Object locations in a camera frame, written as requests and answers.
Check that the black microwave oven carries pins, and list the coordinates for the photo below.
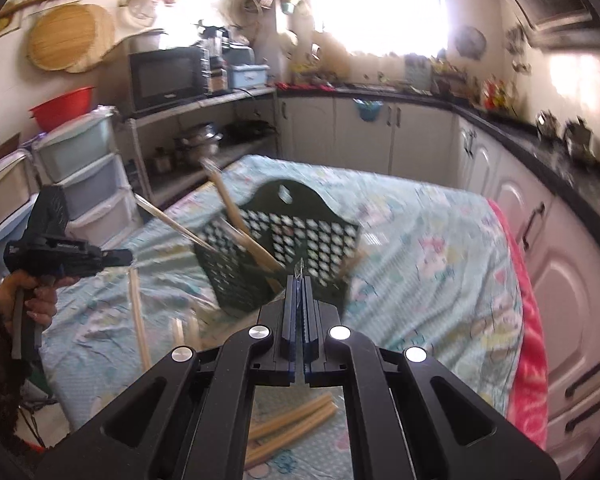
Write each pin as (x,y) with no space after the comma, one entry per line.
(167,80)

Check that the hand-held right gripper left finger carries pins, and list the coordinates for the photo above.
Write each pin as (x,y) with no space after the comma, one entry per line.
(294,320)

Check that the red plastic basin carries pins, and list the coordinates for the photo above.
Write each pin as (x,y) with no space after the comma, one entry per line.
(62,107)

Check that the green plastic utensil basket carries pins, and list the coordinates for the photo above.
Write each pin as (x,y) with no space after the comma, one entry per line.
(300,240)

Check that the pastel plastic drawer tower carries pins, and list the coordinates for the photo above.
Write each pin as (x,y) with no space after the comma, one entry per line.
(85,175)

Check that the black frying pan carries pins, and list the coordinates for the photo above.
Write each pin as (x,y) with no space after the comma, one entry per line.
(250,130)

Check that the blender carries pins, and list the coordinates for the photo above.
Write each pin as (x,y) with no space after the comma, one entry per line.
(212,57)

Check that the cartoon printed tablecloth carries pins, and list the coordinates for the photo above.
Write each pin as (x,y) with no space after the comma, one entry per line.
(420,270)

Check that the window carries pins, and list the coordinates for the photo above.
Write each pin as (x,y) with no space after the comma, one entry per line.
(380,5)

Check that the small round fan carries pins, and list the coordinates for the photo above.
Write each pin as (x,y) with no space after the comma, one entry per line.
(470,42)

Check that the pink blanket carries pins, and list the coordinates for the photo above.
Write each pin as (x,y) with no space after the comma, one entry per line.
(527,340)

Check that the white lower cabinets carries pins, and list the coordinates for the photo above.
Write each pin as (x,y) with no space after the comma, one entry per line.
(570,280)

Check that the small steel kettle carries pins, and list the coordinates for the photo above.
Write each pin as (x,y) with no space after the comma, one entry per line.
(548,124)

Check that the black range hood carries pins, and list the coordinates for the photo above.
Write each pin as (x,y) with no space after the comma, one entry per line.
(550,0)

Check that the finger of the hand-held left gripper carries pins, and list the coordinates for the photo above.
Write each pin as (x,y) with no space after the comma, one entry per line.
(116,257)

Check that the steel kettle with lid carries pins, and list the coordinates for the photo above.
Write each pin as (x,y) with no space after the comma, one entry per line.
(579,140)

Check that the bamboo chopstick pair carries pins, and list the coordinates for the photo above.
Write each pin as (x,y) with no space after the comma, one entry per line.
(298,267)
(180,227)
(240,230)

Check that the blue hanging bin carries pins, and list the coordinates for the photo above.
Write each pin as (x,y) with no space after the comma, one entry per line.
(369,110)

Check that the stacked steel pots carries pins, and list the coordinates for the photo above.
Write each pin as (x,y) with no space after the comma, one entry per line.
(200,142)

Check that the black countertop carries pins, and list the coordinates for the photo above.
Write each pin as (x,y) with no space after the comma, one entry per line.
(545,155)

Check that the round bamboo tray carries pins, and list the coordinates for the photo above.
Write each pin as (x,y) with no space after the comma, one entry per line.
(102,40)
(62,35)

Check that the light blue storage box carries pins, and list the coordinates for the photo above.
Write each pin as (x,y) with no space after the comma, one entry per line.
(248,76)

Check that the person's left hand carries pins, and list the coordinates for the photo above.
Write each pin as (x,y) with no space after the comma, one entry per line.
(32,305)

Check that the person's left forearm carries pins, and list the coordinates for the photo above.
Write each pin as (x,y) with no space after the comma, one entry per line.
(0,380)

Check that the pile of chopsticks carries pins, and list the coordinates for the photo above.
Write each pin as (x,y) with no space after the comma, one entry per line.
(290,420)

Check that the cluster of condiment bottles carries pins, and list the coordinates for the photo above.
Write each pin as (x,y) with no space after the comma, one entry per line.
(496,94)

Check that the metal shelf rack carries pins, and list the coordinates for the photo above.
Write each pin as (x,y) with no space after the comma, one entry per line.
(200,125)

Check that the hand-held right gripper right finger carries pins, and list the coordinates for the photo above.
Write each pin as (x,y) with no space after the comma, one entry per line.
(308,325)

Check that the white round plastic strainer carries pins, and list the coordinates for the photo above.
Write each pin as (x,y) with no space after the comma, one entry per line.
(140,7)

